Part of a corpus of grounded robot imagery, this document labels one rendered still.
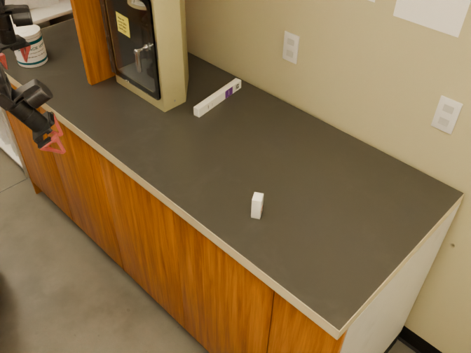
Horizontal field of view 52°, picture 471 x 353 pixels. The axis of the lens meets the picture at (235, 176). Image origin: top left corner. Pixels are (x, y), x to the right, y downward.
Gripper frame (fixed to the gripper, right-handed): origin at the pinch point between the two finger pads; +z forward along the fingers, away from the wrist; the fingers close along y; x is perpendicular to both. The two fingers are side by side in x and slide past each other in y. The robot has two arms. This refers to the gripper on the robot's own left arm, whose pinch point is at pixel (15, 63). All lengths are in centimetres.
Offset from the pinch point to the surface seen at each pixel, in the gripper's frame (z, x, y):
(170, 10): -24, -47, 39
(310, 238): 15, -127, 19
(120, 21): -15.8, -27.4, 31.2
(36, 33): 1.1, 20.3, 20.0
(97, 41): -2.0, -10.0, 30.6
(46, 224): 110, 26, 0
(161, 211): 30, -76, 4
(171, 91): 8, -47, 36
